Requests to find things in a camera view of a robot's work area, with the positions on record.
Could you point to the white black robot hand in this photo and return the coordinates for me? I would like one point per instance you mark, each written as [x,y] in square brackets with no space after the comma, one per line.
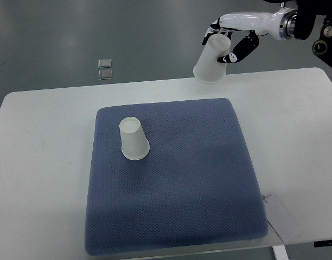
[252,23]

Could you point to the white paper cup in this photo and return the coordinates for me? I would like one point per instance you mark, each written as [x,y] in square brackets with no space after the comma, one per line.
[207,69]
[134,144]

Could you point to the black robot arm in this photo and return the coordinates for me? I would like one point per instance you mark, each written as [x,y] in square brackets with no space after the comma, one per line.
[306,29]

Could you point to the upper metal floor plate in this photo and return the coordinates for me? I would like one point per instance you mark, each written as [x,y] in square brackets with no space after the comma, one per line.
[105,63]

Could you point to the blue grey fabric cushion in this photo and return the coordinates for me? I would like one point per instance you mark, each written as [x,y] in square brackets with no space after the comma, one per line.
[196,186]

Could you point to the white paper cup on cushion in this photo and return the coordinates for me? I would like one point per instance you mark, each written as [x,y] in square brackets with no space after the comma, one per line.
[134,144]

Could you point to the white paper tag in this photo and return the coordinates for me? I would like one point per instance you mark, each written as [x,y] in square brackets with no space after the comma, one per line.
[280,220]

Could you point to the black table control panel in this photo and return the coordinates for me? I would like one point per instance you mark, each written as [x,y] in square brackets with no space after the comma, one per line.
[324,243]

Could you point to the white table leg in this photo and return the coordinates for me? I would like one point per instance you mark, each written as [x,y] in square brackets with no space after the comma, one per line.
[280,252]

